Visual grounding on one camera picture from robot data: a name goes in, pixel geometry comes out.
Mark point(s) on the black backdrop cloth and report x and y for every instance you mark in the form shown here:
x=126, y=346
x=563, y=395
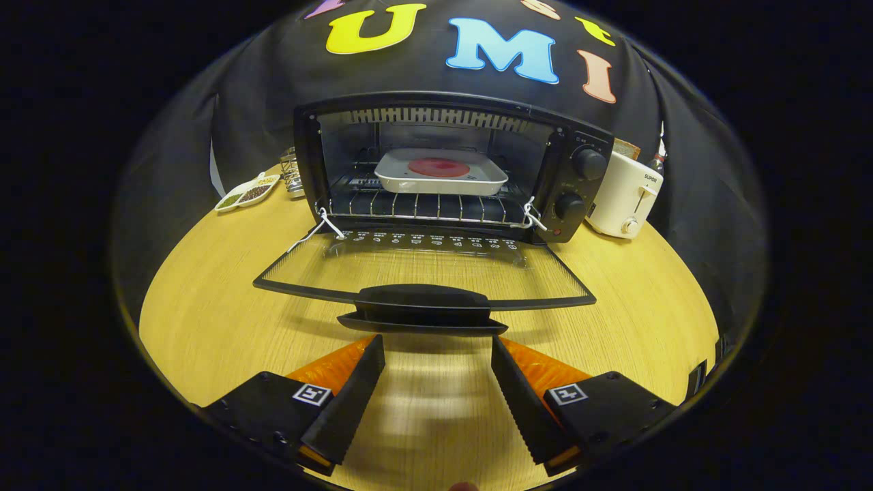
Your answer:
x=259, y=88

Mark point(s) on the white bread toaster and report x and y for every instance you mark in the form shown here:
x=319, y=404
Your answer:
x=617, y=198

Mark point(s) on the pink ham slice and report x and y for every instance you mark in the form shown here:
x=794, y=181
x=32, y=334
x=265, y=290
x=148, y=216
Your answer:
x=440, y=167

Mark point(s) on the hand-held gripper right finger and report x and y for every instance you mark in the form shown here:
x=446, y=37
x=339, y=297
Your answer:
x=522, y=409

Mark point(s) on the black toaster oven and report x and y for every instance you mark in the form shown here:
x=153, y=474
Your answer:
x=576, y=184

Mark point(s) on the white square plate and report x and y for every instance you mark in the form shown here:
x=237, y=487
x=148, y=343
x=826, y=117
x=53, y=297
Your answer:
x=409, y=183

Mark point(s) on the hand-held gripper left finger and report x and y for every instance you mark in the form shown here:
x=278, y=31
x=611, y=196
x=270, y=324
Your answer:
x=351, y=409

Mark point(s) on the small black block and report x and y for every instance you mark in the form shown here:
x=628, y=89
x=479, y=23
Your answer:
x=697, y=378

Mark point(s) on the brown bread slice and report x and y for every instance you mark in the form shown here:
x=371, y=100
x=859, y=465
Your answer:
x=627, y=150

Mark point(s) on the white divided bean dish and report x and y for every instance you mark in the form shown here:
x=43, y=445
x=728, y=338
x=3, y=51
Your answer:
x=239, y=196

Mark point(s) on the clear plastic bottle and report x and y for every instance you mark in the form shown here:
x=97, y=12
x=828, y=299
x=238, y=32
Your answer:
x=657, y=164

